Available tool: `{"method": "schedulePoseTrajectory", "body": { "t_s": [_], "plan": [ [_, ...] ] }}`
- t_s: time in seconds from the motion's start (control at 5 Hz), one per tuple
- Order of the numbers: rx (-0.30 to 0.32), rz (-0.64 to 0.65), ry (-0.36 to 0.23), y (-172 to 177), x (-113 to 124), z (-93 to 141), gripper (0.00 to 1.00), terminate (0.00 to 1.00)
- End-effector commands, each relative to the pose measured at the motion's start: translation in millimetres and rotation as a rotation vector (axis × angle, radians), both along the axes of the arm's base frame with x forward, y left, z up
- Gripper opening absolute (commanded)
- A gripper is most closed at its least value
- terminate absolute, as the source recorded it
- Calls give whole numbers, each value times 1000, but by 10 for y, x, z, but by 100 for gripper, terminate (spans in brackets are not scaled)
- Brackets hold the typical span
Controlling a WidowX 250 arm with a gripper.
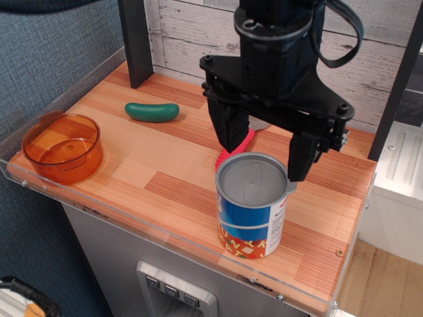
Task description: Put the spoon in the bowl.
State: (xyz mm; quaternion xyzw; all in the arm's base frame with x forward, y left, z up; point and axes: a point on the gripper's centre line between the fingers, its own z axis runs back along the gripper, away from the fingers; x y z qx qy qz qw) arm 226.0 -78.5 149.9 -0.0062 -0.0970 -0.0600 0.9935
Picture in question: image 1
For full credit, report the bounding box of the dark grey left post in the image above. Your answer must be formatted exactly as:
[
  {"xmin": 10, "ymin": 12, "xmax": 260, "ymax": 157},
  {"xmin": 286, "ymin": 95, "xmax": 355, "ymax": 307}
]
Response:
[{"xmin": 118, "ymin": 0, "xmax": 154, "ymax": 88}]

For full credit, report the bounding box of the green toy pickle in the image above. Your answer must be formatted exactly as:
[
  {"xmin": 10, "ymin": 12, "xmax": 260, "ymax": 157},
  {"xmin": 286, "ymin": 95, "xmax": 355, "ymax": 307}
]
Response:
[{"xmin": 125, "ymin": 102, "xmax": 180, "ymax": 123}]

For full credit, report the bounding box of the dark grey post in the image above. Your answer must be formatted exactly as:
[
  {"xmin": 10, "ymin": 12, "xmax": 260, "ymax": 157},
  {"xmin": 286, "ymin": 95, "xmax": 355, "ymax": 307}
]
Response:
[
  {"xmin": 118, "ymin": 0, "xmax": 154, "ymax": 88},
  {"xmin": 367, "ymin": 3, "xmax": 422, "ymax": 162}
]

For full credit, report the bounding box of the blue soup can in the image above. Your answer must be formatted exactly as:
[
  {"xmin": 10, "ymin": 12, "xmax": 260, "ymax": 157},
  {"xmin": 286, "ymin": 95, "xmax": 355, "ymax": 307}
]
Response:
[{"xmin": 215, "ymin": 153, "xmax": 297, "ymax": 260}]

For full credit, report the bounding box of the silver dispenser button panel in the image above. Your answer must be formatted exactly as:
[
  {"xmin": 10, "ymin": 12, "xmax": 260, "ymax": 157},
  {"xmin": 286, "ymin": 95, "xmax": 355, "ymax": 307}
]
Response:
[{"xmin": 136, "ymin": 260, "xmax": 218, "ymax": 316}]

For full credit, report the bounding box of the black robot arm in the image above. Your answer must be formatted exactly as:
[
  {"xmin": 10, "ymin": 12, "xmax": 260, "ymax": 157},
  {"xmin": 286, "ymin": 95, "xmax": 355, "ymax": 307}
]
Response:
[{"xmin": 200, "ymin": 1, "xmax": 364, "ymax": 182}]

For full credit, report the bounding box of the orange cloth item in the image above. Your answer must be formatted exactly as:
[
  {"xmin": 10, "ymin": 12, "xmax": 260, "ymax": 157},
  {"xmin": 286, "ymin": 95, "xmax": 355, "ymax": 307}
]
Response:
[{"xmin": 24, "ymin": 303, "xmax": 46, "ymax": 317}]

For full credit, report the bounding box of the white toy sink unit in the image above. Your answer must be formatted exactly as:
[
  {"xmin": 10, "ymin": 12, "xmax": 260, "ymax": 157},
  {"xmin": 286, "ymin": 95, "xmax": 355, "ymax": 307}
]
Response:
[{"xmin": 358, "ymin": 122, "xmax": 422, "ymax": 264}]

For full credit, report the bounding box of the dark grey right post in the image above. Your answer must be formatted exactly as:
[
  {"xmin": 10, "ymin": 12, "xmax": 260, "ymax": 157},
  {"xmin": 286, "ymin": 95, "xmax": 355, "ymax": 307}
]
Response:
[{"xmin": 367, "ymin": 3, "xmax": 422, "ymax": 162}]

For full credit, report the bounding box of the grey toy fridge cabinet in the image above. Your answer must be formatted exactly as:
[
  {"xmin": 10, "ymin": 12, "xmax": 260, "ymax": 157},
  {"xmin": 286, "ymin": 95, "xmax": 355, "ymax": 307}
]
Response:
[{"xmin": 63, "ymin": 205, "xmax": 306, "ymax": 316}]

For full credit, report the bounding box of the clear acrylic edge guard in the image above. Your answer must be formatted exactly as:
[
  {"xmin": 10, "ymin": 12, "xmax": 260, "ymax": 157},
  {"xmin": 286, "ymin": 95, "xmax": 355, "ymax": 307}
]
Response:
[{"xmin": 9, "ymin": 61, "xmax": 375, "ymax": 316}]

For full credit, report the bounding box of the orange transparent plastic bowl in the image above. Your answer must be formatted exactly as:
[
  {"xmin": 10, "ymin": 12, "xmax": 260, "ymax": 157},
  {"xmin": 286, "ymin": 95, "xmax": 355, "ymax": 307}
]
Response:
[{"xmin": 21, "ymin": 110, "xmax": 103, "ymax": 184}]

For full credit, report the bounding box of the black braided cable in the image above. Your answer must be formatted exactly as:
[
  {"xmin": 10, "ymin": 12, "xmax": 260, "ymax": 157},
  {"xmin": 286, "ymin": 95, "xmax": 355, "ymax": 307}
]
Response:
[{"xmin": 0, "ymin": 277, "xmax": 63, "ymax": 317}]

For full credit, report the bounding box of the pink handled metal spoon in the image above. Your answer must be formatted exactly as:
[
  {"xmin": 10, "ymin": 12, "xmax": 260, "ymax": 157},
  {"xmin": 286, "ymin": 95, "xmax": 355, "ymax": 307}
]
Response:
[{"xmin": 213, "ymin": 124, "xmax": 271, "ymax": 169}]

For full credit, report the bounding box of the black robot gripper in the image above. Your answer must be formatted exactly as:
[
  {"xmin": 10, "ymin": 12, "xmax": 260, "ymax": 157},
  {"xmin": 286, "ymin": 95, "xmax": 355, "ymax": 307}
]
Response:
[{"xmin": 200, "ymin": 23, "xmax": 355, "ymax": 182}]

